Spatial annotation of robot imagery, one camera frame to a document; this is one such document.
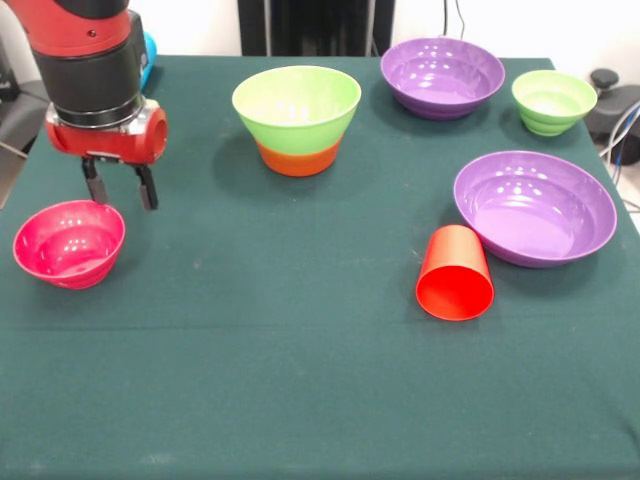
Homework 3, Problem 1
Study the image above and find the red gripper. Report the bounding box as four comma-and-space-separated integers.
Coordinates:
44, 98, 170, 212

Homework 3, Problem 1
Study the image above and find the pink bowl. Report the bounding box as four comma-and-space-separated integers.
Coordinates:
12, 199, 127, 291

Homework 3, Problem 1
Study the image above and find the blue cup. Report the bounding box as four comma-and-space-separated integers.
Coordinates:
138, 30, 159, 94

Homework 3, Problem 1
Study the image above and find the orange bowl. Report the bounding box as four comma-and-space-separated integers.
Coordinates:
256, 137, 344, 178

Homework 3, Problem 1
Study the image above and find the large green bowl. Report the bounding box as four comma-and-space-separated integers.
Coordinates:
231, 65, 363, 154

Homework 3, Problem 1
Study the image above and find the red cup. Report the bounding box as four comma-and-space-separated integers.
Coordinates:
415, 224, 496, 322

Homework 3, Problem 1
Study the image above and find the black chair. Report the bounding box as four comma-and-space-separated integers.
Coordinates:
0, 34, 51, 157
588, 68, 640, 166

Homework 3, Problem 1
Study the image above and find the dark green tablecloth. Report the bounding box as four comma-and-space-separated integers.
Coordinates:
0, 53, 640, 480

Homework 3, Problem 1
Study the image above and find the purple bowl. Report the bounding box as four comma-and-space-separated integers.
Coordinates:
453, 150, 619, 269
379, 37, 506, 121

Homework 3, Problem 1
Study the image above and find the small green bowl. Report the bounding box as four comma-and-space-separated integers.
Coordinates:
511, 69, 599, 137

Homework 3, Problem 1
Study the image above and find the black cable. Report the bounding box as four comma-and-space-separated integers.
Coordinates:
442, 0, 469, 41

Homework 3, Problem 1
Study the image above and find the white cable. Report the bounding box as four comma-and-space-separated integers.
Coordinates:
598, 112, 640, 159

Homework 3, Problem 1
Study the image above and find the blue cable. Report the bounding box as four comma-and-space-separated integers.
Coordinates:
610, 99, 640, 169

